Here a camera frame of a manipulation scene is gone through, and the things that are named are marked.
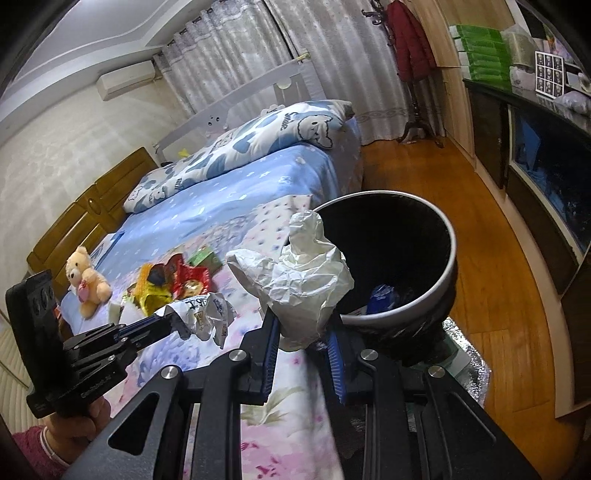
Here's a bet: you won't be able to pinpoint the red jacket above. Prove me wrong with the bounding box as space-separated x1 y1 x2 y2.
387 0 437 84

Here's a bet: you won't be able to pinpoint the black trash bin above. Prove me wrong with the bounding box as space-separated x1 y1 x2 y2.
287 188 460 366

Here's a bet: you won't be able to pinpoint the black white photo sheet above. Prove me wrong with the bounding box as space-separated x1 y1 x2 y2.
534 51 565 95

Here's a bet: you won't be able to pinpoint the red snack packet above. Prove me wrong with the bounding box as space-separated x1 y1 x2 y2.
173 256 214 297

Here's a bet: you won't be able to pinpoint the white air conditioner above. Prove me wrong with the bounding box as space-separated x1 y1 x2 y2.
96 60 157 101

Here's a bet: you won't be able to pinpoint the yellow snack packet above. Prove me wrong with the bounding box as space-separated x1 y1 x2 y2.
133 263 177 315

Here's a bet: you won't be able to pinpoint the beige teddy bear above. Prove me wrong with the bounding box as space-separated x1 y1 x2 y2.
65 246 113 319

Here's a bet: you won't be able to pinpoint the grey patterned curtains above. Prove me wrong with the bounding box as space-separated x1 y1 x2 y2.
152 0 416 139

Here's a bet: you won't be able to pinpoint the white bed guard rail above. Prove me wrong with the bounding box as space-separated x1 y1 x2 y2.
152 62 324 167

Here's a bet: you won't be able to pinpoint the wooden headboard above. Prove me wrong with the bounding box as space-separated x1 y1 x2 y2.
27 147 160 287

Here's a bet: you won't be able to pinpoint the dark wooden coat rack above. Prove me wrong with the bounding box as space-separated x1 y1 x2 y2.
362 0 446 148

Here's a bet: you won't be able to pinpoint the floral blanket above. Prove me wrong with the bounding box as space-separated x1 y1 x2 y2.
60 194 370 480

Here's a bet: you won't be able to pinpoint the blue cloud-print pillow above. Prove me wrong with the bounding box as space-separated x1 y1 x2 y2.
124 99 356 214

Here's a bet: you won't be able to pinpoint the silver floor mat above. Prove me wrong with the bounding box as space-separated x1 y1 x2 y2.
434 318 492 407

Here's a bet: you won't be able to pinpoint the person's left hand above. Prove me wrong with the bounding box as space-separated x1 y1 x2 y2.
44 398 114 463

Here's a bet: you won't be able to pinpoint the silver white wrapper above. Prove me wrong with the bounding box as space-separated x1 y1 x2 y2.
164 293 238 349

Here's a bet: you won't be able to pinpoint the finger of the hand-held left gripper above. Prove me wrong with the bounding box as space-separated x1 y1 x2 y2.
117 320 191 354
99 309 178 337

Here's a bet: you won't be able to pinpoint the transparent tape roll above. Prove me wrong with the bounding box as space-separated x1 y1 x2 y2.
503 30 539 70

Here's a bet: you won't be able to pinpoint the blue bed sheet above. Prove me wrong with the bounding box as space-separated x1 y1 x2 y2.
60 143 365 296

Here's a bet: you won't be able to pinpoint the blue wrapper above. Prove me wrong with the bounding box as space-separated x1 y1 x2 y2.
367 284 398 315

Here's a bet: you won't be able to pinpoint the green drink carton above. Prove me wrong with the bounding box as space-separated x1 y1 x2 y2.
187 247 223 271

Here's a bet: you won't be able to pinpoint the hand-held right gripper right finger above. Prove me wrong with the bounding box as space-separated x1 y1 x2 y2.
323 318 542 480

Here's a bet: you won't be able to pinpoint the white paper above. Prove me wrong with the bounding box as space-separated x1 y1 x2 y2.
226 210 355 352

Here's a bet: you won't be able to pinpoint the grey cloth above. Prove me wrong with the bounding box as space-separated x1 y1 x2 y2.
554 90 591 117

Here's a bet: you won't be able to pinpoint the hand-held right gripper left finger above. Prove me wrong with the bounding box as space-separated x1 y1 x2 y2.
60 308 282 480

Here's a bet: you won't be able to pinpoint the black glossy cabinet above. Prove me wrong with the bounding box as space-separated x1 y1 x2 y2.
462 76 591 296

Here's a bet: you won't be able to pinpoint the stack of green boxes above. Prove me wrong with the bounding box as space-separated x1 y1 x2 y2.
450 23 511 81

